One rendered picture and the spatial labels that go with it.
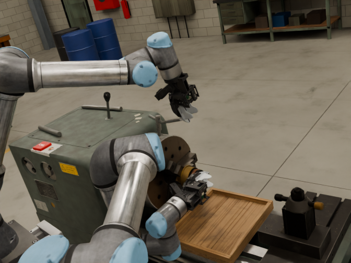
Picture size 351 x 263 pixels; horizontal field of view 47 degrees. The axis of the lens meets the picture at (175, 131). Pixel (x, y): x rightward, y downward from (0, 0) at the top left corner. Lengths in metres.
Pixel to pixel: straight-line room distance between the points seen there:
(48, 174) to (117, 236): 0.99
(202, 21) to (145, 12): 1.66
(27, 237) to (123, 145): 0.47
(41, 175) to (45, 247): 0.99
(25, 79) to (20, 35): 11.69
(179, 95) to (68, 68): 0.41
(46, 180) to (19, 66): 0.81
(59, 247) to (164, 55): 0.71
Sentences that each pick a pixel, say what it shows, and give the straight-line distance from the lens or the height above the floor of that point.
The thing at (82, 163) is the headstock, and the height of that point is 1.24.
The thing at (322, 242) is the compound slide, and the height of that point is 1.02.
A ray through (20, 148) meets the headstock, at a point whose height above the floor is 1.25.
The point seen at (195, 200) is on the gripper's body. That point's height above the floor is 1.08.
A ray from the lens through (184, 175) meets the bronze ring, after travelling 1.57.
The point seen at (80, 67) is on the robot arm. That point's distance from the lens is 1.18.
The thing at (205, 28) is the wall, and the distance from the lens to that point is 9.33.
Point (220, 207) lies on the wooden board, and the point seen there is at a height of 0.88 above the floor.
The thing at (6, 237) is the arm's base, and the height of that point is 1.21.
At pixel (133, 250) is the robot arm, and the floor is 1.37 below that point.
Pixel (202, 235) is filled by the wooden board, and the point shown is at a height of 0.88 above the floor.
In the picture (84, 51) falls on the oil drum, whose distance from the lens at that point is 7.92.
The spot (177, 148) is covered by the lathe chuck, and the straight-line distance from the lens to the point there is 1.67.
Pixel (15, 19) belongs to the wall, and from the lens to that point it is 12.83.
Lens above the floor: 1.90
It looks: 24 degrees down
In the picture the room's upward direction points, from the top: 13 degrees counter-clockwise
